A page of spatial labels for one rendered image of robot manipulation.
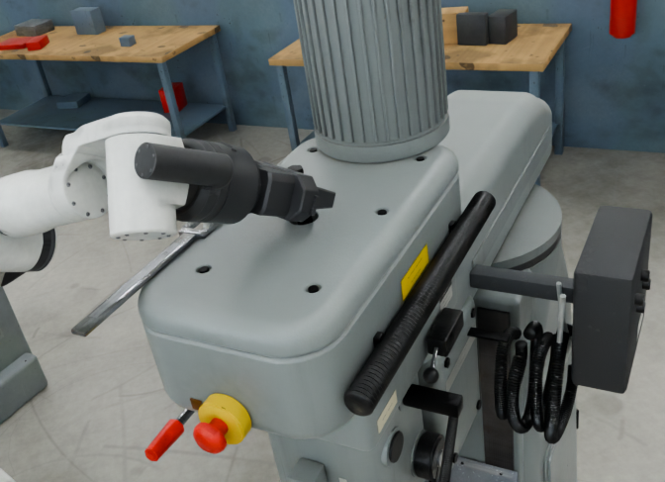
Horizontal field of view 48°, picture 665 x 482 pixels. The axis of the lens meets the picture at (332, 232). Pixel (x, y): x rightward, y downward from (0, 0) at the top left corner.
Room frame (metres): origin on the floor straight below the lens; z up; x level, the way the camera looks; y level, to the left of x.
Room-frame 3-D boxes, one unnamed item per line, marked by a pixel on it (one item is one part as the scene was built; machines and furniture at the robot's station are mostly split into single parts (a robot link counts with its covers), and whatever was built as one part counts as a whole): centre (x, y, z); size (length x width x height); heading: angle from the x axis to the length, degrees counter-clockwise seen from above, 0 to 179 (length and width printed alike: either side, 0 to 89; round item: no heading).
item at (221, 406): (0.63, 0.15, 1.76); 0.06 x 0.02 x 0.06; 59
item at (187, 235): (0.76, 0.22, 1.89); 0.24 x 0.04 x 0.01; 149
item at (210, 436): (0.61, 0.16, 1.76); 0.04 x 0.03 x 0.04; 59
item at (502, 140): (1.26, -0.23, 1.66); 0.80 x 0.23 x 0.20; 149
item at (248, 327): (0.84, 0.02, 1.81); 0.47 x 0.26 x 0.16; 149
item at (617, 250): (0.91, -0.41, 1.62); 0.20 x 0.09 x 0.21; 149
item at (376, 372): (0.78, -0.11, 1.79); 0.45 x 0.04 x 0.04; 149
